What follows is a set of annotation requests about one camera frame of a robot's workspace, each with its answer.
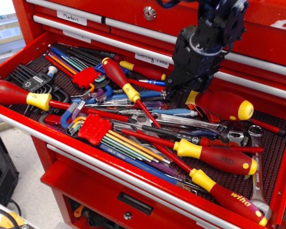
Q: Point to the blue metallic pen screwdriver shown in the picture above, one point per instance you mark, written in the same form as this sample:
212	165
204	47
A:
155	82

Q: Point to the white cutting tools label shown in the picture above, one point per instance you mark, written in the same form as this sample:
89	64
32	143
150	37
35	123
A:
158	60

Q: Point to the white markers label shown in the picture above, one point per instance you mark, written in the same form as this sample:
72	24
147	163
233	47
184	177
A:
72	18

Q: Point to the red tool chest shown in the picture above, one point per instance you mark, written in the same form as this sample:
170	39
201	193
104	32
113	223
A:
256	66

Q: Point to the red holder rainbow hex keys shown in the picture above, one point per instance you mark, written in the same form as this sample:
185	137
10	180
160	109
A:
91	129

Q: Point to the black torx key set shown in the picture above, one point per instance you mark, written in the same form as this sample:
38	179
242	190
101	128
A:
37	82

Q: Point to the black box on floor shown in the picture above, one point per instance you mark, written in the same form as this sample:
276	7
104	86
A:
8	175

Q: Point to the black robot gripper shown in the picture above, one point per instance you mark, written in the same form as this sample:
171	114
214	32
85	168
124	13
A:
195	59

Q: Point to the small red yellow screwdriver back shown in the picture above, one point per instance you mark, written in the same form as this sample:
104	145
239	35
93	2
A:
148	72

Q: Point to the white blue small bit driver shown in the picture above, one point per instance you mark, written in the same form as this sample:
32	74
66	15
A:
52	71

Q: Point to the silver drawer lock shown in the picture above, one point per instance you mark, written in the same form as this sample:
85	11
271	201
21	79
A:
149	13

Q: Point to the rear red holder hex keys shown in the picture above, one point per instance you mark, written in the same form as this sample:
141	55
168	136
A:
82	76

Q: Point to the red yellow screwdriver lower middle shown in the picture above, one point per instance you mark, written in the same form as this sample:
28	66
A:
225	159

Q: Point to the clear handle small screwdriver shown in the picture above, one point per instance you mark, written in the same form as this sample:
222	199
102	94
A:
150	105

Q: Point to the centre slim red yellow screwdriver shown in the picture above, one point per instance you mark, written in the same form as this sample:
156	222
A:
117	75

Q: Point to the thin red black screwdriver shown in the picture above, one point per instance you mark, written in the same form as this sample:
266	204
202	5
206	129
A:
278	130

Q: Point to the large red yellow screwdriver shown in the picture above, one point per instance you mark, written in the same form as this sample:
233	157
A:
225	105

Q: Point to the wiha red yellow screwdriver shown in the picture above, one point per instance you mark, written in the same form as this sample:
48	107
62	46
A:
227	198

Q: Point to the silver combination wrench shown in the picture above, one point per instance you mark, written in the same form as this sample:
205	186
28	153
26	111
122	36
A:
256	133

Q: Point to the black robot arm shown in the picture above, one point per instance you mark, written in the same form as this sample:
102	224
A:
230	14

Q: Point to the blue white handle tool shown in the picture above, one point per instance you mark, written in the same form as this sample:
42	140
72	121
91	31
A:
176	112

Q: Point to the long blue hex key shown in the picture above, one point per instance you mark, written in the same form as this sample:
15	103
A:
133	155

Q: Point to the far left red yellow screwdriver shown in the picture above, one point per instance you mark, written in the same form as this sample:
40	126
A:
11	94

